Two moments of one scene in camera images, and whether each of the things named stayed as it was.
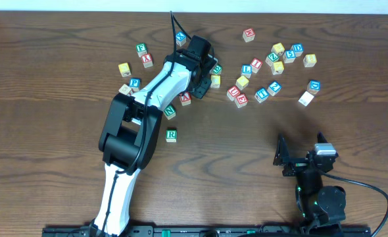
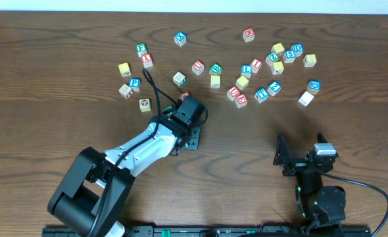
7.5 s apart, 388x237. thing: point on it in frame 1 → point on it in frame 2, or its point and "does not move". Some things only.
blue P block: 135,83 does not move
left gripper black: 206,83 → 174,109
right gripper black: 298,164 does not move
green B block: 216,70 does not move
